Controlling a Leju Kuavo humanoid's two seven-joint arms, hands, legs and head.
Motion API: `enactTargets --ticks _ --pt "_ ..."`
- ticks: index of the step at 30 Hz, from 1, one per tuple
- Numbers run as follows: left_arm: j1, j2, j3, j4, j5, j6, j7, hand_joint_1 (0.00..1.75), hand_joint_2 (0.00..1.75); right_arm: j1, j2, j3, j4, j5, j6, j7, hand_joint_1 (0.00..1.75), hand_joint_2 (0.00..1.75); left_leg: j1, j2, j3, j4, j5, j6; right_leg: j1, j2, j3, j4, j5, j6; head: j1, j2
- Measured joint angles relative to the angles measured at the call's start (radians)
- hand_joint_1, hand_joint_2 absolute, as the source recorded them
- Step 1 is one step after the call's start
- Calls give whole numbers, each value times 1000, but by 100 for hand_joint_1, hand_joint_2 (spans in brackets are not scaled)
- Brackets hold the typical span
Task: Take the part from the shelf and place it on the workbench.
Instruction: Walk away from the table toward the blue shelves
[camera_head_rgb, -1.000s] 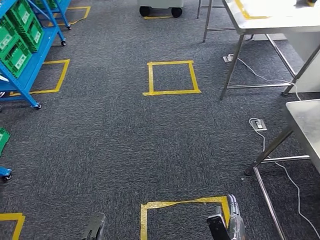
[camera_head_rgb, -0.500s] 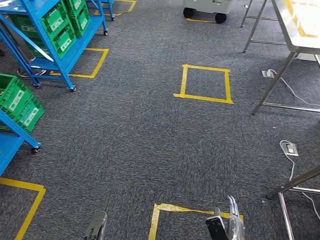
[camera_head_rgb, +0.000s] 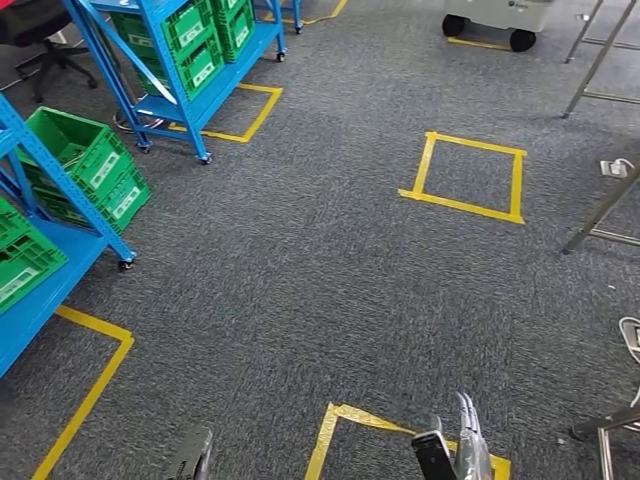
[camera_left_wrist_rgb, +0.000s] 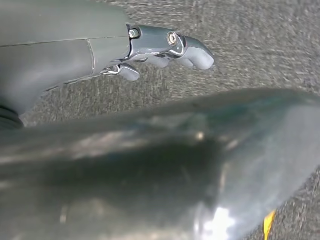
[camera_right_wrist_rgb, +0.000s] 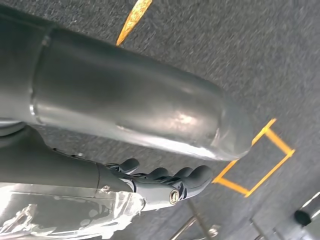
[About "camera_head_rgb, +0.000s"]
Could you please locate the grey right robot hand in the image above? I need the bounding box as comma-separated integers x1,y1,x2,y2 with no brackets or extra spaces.
429,390,494,480

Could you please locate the coiled white cable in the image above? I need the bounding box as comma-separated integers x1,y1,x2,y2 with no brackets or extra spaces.
619,316,640,409

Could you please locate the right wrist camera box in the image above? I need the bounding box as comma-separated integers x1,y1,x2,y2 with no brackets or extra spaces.
411,429,458,480

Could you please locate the blue steel shelf rack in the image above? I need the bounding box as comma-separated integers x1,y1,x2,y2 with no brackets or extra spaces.
0,92,137,380
252,0,304,34
60,0,287,165

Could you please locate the crumpled yellow floor tape square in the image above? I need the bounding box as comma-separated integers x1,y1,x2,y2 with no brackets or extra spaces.
303,402,512,480

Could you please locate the white cart with black wheels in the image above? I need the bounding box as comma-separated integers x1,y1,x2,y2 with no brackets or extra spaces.
442,0,555,54

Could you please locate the white table with steel legs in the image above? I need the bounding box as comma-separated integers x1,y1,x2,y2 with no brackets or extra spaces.
562,0,640,256

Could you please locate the black office chair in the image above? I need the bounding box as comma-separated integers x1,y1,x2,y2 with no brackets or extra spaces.
0,0,100,105

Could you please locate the shoe with white sole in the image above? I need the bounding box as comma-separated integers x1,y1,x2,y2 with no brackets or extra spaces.
113,109,165,134

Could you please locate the yellow floor tape strip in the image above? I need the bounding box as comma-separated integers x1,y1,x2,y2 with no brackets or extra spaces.
447,36,512,53

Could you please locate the white floor power socket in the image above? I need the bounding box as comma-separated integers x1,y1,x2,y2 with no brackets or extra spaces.
599,157,636,179

